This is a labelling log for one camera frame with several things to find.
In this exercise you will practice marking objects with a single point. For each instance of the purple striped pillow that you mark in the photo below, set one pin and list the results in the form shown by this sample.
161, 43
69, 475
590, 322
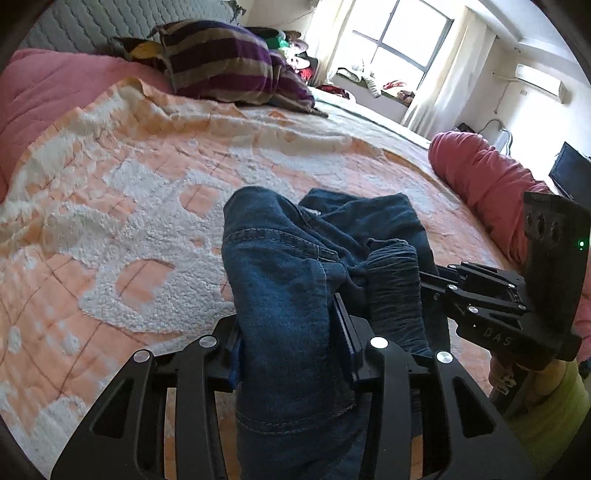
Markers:
221, 64

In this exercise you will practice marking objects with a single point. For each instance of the white curtain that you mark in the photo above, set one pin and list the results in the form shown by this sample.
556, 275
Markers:
443, 78

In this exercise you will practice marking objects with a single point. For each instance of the red clothes on sill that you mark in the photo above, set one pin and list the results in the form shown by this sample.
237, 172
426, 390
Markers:
399, 92

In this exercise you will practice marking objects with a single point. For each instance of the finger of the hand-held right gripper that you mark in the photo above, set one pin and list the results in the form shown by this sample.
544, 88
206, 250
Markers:
480, 279
489, 312

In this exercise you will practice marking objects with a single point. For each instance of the pile of colourful clothes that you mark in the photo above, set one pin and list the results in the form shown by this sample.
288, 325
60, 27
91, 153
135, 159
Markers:
288, 50

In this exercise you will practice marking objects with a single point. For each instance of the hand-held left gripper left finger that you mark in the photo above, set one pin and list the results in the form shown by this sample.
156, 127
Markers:
233, 357

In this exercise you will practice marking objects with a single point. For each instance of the peach and white fleece blanket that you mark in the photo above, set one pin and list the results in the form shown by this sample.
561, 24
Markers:
138, 184

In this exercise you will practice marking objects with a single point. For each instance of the person's right hand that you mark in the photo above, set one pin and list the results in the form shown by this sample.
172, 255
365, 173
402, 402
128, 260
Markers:
497, 376

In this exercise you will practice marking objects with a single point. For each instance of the grey stuffed toy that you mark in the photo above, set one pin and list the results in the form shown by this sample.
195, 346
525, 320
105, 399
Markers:
367, 76

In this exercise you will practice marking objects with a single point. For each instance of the red rolled quilt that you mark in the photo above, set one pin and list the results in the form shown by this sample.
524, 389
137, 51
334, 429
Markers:
480, 175

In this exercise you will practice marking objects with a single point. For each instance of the grey bed sheet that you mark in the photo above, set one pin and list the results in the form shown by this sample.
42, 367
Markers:
369, 115

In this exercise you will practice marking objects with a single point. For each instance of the black television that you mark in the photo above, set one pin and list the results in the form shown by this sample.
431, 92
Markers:
570, 170

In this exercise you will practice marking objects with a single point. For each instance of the yellow and black cloth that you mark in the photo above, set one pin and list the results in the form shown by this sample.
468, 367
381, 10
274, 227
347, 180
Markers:
138, 48

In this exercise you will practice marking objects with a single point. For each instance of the person's right forearm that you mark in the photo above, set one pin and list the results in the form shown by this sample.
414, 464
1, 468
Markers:
558, 406

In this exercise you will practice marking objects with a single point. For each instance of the grey quilted headboard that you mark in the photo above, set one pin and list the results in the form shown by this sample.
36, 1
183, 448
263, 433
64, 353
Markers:
106, 23

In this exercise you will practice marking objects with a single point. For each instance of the window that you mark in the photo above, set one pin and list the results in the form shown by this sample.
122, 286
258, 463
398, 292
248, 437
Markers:
392, 46

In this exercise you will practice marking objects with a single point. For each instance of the blue denim jeans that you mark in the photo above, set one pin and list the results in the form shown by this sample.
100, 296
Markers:
286, 286

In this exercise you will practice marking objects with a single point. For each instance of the metal chair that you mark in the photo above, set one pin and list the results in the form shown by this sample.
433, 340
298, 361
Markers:
498, 136

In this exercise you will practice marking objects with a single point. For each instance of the pink quilt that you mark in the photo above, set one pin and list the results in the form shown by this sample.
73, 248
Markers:
55, 92

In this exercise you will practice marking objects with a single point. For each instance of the white air conditioner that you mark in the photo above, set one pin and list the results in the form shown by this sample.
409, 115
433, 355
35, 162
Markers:
540, 81

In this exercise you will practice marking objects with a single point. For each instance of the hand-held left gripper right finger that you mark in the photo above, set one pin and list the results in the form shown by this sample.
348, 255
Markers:
344, 337

